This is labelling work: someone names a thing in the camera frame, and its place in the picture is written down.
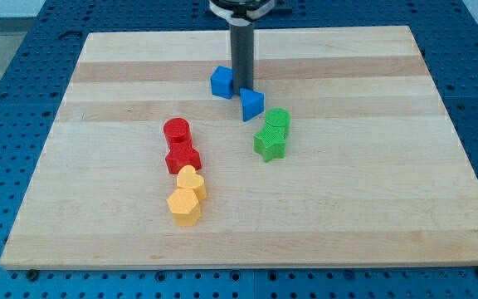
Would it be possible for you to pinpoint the green star block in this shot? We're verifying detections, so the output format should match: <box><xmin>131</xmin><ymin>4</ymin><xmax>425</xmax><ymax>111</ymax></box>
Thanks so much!
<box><xmin>253</xmin><ymin>124</ymin><xmax>286</xmax><ymax>163</ymax></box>

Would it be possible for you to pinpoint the blue triangular block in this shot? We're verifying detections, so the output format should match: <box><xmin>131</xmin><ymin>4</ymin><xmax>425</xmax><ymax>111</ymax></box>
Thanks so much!
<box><xmin>240</xmin><ymin>88</ymin><xmax>265</xmax><ymax>121</ymax></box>

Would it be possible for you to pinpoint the green cylinder block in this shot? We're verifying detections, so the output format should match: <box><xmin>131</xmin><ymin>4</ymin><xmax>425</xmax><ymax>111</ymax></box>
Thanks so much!
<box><xmin>265</xmin><ymin>107</ymin><xmax>291</xmax><ymax>139</ymax></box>

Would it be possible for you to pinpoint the yellow heart block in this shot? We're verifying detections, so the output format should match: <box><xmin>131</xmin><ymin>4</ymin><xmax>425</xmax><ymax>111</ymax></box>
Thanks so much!
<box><xmin>176</xmin><ymin>165</ymin><xmax>207</xmax><ymax>200</ymax></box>

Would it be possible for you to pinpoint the wooden board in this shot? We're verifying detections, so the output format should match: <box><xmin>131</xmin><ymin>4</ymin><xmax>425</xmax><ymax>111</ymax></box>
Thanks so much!
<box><xmin>0</xmin><ymin>26</ymin><xmax>478</xmax><ymax>270</ymax></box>

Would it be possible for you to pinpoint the red star block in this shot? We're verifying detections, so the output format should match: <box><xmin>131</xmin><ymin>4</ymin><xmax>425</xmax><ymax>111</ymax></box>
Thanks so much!
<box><xmin>165</xmin><ymin>141</ymin><xmax>202</xmax><ymax>174</ymax></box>

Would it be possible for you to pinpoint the blue cube block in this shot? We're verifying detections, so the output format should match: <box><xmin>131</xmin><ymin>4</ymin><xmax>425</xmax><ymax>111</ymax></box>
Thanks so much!
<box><xmin>210</xmin><ymin>66</ymin><xmax>234</xmax><ymax>99</ymax></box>

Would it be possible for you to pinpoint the yellow hexagon block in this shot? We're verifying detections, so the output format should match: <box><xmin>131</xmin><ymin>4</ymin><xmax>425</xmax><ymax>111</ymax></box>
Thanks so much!
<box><xmin>167</xmin><ymin>189</ymin><xmax>202</xmax><ymax>227</ymax></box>

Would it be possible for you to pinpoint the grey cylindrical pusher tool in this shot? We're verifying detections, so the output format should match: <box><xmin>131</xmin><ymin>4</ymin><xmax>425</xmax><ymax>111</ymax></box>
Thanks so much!
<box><xmin>230</xmin><ymin>22</ymin><xmax>255</xmax><ymax>95</ymax></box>

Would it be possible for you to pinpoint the red cylinder block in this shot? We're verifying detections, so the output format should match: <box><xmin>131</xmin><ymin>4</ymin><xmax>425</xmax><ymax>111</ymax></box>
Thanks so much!
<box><xmin>163</xmin><ymin>117</ymin><xmax>192</xmax><ymax>149</ymax></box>

